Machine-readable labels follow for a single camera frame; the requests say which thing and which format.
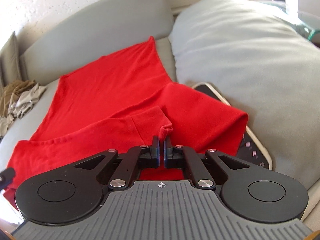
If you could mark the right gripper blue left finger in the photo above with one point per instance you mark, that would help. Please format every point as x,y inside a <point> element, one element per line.
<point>132,162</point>

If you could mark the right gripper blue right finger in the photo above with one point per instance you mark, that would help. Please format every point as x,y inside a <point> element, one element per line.
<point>186,158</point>

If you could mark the red t-shirt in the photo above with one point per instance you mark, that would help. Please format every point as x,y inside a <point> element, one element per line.
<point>119,101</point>

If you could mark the white smartphone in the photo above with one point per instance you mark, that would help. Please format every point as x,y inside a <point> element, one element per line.
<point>250,149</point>

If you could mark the light grey crumpled garment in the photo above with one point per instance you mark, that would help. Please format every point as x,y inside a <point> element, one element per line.
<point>23,106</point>

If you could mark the tan crumpled garment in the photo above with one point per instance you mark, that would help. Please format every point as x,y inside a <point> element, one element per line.
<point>12,92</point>

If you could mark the olive throw pillow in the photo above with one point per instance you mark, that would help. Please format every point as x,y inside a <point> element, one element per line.
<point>10,68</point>

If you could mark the large light grey cushion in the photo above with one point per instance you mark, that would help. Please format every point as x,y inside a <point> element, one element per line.
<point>262,67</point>

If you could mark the grey sofa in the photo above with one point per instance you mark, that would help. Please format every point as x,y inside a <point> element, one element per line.
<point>98,29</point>

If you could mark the glass side table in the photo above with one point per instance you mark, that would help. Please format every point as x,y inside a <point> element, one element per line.
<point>304,23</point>

